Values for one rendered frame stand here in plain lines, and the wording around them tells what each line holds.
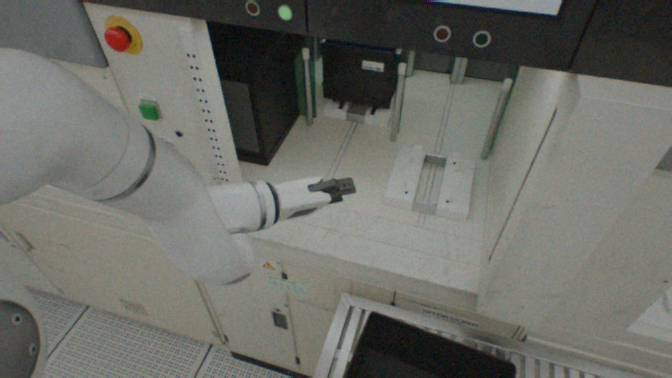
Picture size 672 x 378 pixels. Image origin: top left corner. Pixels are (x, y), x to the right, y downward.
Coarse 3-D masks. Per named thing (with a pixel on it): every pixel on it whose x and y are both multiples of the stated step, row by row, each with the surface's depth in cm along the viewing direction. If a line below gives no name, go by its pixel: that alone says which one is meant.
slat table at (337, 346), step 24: (336, 312) 102; (360, 312) 102; (384, 312) 102; (408, 312) 102; (336, 336) 97; (456, 336) 98; (480, 336) 97; (336, 360) 96; (528, 360) 94; (552, 360) 94; (576, 360) 94
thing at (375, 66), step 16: (336, 48) 119; (352, 48) 118; (336, 64) 123; (352, 64) 121; (368, 64) 120; (384, 64) 119; (336, 80) 127; (352, 80) 125; (368, 80) 124; (384, 80) 122; (336, 96) 131; (352, 96) 129; (368, 96) 127; (384, 96) 126
